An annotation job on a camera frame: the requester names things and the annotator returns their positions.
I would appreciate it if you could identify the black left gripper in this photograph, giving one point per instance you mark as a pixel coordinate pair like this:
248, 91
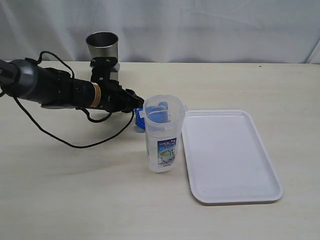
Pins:
112, 97

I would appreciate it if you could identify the blue container lid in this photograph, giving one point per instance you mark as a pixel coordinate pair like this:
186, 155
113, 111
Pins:
140, 117

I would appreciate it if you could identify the stainless steel cup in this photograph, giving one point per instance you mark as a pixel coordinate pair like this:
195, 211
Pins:
103, 44

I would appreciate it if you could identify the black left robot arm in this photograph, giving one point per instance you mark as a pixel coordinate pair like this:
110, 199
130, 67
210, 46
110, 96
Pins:
57, 89

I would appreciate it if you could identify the clear plastic container with label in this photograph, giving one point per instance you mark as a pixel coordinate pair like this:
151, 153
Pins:
162, 139

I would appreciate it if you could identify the white plastic tray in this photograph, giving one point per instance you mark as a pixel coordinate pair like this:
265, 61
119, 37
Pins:
226, 160

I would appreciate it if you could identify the white backdrop curtain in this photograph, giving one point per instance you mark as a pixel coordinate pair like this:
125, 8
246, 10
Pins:
215, 31

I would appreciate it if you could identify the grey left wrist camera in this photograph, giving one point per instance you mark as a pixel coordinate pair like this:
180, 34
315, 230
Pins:
115, 68

